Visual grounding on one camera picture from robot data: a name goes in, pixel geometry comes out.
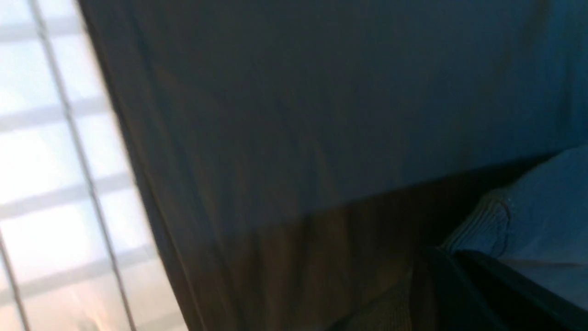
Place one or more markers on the white grid paper mat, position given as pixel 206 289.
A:
pixel 77 251

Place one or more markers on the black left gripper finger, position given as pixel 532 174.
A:
pixel 469 291

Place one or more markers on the gray long-sleeve top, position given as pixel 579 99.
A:
pixel 292 154

